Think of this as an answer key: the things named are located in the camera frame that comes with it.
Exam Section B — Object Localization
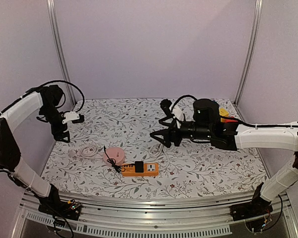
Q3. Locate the white cable with plug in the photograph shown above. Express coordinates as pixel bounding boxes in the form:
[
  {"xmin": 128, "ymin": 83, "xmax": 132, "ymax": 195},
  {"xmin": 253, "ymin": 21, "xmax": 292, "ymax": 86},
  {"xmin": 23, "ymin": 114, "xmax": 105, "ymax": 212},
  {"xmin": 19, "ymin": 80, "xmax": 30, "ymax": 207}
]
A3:
[{"xmin": 148, "ymin": 142, "xmax": 174, "ymax": 174}]

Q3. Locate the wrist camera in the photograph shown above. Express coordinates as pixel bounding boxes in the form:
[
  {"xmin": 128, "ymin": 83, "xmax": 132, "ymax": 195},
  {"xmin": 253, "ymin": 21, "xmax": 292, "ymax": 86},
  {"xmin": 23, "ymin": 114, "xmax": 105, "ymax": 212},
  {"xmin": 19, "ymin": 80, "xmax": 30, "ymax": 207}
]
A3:
[
  {"xmin": 62, "ymin": 111, "xmax": 85, "ymax": 124},
  {"xmin": 160, "ymin": 99, "xmax": 185, "ymax": 122}
]

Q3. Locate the aluminium post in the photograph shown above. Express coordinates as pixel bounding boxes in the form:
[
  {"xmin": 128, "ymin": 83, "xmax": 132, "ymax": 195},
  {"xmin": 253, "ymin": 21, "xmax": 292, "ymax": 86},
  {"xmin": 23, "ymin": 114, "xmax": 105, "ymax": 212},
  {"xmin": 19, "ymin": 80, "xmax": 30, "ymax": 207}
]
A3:
[
  {"xmin": 46, "ymin": 0, "xmax": 77, "ymax": 106},
  {"xmin": 233, "ymin": 0, "xmax": 263, "ymax": 107}
]

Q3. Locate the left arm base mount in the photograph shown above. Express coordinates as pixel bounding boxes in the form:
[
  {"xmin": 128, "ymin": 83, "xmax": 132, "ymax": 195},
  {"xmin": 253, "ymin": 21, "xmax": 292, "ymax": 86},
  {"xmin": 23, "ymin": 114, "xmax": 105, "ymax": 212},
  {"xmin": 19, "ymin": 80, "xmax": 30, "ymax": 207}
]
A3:
[{"xmin": 35, "ymin": 185, "xmax": 82, "ymax": 221}]

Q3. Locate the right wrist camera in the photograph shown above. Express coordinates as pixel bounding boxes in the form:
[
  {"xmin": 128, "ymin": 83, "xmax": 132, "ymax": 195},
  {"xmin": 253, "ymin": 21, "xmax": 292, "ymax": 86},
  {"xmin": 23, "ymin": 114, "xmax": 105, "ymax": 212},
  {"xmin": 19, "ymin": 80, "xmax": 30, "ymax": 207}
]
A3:
[{"xmin": 160, "ymin": 99, "xmax": 185, "ymax": 122}]

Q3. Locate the orange power strip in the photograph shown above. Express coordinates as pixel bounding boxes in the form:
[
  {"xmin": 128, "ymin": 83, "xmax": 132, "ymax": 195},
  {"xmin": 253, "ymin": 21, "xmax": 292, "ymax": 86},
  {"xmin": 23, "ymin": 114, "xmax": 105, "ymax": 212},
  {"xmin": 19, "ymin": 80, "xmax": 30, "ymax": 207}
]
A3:
[{"xmin": 121, "ymin": 161, "xmax": 159, "ymax": 177}]

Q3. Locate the aluminium front rail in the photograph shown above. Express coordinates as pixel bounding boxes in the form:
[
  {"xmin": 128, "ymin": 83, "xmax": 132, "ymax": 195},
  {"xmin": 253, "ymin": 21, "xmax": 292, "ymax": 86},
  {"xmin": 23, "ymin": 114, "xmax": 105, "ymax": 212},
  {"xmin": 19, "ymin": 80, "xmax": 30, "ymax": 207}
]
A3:
[{"xmin": 11, "ymin": 190, "xmax": 298, "ymax": 238}]

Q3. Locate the yellow cube socket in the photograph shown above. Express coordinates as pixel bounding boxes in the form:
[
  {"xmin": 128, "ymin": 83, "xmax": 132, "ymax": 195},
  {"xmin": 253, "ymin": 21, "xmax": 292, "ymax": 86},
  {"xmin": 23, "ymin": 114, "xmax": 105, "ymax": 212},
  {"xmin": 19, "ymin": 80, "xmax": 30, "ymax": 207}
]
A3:
[{"xmin": 219, "ymin": 108, "xmax": 229, "ymax": 117}]

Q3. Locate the pink round socket hub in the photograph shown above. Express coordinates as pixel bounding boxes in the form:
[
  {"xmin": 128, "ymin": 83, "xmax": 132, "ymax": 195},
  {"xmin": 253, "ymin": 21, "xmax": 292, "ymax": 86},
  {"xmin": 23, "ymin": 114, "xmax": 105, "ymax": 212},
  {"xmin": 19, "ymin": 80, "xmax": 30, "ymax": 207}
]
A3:
[{"xmin": 103, "ymin": 147, "xmax": 125, "ymax": 166}]

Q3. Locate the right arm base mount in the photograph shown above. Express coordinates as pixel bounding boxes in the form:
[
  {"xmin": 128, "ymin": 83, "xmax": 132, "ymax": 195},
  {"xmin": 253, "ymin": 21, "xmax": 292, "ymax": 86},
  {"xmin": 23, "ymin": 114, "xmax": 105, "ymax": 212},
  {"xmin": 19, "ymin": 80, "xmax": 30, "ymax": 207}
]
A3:
[{"xmin": 230, "ymin": 188, "xmax": 273, "ymax": 233}]

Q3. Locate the left aluminium post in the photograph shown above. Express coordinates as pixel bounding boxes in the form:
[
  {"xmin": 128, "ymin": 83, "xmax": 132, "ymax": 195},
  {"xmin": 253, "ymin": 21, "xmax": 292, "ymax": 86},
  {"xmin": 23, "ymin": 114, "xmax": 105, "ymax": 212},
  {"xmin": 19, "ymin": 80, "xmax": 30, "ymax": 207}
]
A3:
[{"xmin": 46, "ymin": 0, "xmax": 77, "ymax": 106}]

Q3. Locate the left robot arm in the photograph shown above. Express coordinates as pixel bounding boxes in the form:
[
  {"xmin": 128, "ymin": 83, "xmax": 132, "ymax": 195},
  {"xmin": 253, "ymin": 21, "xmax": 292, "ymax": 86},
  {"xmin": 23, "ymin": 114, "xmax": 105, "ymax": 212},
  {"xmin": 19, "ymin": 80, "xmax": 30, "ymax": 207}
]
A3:
[{"xmin": 0, "ymin": 84, "xmax": 70, "ymax": 215}]

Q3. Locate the red cube socket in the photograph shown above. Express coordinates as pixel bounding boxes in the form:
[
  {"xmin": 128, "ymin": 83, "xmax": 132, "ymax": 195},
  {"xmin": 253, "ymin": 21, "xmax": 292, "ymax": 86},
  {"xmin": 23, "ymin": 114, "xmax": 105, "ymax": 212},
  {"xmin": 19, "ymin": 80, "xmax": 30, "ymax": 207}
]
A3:
[{"xmin": 221, "ymin": 117, "xmax": 238, "ymax": 123}]

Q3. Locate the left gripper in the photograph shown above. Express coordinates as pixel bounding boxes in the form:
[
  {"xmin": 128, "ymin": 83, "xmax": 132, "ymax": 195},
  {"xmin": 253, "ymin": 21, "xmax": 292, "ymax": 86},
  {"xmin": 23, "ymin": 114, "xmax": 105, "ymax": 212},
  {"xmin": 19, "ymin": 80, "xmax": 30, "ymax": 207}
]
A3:
[{"xmin": 40, "ymin": 104, "xmax": 71, "ymax": 143}]

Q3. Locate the floral table mat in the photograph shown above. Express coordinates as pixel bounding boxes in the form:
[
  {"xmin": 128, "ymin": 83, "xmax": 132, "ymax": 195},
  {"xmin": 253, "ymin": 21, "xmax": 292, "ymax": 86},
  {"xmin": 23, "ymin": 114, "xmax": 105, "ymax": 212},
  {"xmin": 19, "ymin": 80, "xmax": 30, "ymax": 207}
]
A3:
[{"xmin": 42, "ymin": 99, "xmax": 267, "ymax": 200}]

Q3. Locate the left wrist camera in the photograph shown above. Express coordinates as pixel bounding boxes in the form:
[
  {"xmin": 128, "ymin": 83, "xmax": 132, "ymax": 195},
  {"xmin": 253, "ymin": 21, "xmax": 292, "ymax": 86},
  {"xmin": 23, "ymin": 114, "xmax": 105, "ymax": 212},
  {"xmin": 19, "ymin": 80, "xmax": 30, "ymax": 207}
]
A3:
[{"xmin": 62, "ymin": 111, "xmax": 85, "ymax": 124}]

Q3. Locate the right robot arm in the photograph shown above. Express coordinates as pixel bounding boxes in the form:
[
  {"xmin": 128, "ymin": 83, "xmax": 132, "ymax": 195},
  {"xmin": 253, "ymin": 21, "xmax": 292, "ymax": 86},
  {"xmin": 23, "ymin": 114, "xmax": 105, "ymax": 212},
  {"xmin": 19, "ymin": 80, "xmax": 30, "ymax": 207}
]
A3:
[{"xmin": 150, "ymin": 99, "xmax": 298, "ymax": 216}]

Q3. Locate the black power adapter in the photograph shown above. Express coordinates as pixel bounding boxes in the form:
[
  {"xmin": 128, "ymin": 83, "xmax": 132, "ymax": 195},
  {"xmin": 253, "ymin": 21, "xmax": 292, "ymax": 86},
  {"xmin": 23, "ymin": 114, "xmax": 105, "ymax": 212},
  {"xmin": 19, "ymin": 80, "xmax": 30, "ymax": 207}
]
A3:
[{"xmin": 103, "ymin": 146, "xmax": 144, "ymax": 173}]

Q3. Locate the right aluminium post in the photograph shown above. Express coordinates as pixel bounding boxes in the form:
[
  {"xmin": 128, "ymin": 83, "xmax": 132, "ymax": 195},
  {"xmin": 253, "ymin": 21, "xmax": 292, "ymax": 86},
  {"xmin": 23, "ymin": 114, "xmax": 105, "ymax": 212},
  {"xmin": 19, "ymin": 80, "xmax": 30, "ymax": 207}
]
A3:
[{"xmin": 233, "ymin": 0, "xmax": 263, "ymax": 107}]

